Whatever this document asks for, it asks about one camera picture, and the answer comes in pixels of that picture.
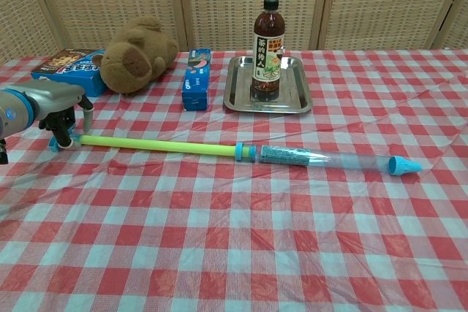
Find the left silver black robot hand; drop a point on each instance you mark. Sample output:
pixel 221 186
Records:
pixel 58 94

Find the large blue yellow toy syringe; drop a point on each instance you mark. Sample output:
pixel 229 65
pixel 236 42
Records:
pixel 164 145

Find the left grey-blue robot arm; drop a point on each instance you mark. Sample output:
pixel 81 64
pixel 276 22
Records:
pixel 16 111

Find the red white checkered tablecloth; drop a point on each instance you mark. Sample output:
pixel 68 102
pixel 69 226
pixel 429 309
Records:
pixel 234 224

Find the blue brown cookie box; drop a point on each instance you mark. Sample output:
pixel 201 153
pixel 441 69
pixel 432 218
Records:
pixel 69 74

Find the brown plush toy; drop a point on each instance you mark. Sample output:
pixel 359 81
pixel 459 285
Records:
pixel 128 63

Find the blue Oreo cookie box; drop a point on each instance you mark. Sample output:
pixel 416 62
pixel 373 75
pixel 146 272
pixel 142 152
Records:
pixel 197 82

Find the rectangular stainless steel tray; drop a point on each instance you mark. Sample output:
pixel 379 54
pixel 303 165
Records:
pixel 237 96

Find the bamboo folding screen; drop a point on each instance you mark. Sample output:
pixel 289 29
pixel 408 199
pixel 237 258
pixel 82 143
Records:
pixel 226 1

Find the dark tea bottle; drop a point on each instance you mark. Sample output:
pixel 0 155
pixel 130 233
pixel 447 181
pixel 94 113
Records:
pixel 268 52

